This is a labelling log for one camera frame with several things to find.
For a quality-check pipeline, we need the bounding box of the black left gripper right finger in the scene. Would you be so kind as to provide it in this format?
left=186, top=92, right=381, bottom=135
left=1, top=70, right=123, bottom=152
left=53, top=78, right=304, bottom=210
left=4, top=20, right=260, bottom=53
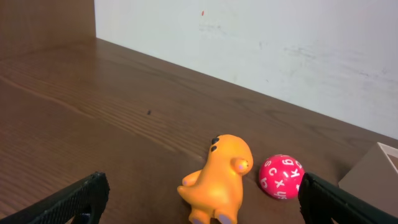
left=298, top=172, right=397, bottom=224

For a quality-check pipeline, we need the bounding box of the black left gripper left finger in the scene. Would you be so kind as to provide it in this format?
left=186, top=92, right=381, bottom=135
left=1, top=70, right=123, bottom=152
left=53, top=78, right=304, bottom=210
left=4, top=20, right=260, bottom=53
left=1, top=172, right=110, bottom=224

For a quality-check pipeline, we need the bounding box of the red lettered ball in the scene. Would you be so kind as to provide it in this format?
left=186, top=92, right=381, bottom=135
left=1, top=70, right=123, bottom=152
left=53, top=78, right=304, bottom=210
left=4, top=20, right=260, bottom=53
left=259, top=154, right=305, bottom=200

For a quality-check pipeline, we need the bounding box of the white cardboard box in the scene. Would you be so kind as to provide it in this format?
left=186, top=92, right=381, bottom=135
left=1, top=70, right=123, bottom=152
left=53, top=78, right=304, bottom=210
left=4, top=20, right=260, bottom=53
left=338, top=142, right=398, bottom=217

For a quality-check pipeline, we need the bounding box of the orange dinosaur toy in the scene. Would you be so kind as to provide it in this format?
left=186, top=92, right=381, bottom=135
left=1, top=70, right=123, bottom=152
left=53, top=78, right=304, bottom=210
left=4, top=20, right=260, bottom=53
left=177, top=134, right=254, bottom=223

